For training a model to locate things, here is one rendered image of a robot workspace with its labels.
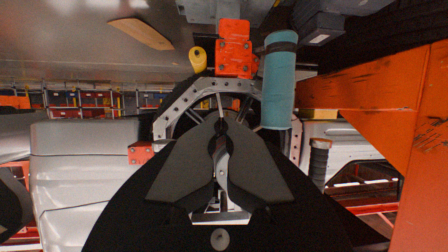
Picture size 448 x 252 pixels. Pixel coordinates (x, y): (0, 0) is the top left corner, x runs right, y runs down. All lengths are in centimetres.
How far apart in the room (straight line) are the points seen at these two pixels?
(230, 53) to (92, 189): 84
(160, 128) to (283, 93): 40
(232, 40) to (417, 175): 61
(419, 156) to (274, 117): 36
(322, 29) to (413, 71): 26
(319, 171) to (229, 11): 67
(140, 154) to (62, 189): 51
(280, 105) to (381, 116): 34
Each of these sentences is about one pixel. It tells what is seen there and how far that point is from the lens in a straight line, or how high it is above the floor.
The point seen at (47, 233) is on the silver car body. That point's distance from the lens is 119.
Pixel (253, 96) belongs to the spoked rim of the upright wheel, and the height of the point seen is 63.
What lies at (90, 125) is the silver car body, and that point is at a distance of 82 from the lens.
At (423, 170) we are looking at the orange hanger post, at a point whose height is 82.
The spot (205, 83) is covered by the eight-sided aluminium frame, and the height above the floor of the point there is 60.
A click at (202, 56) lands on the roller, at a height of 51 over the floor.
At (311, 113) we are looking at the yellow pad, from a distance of 85.
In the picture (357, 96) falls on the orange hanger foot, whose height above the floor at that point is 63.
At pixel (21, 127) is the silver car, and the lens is 288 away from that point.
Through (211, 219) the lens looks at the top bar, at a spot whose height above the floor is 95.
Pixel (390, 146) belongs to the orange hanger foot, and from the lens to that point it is 64.
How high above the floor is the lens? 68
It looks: 8 degrees up
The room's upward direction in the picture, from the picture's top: 179 degrees counter-clockwise
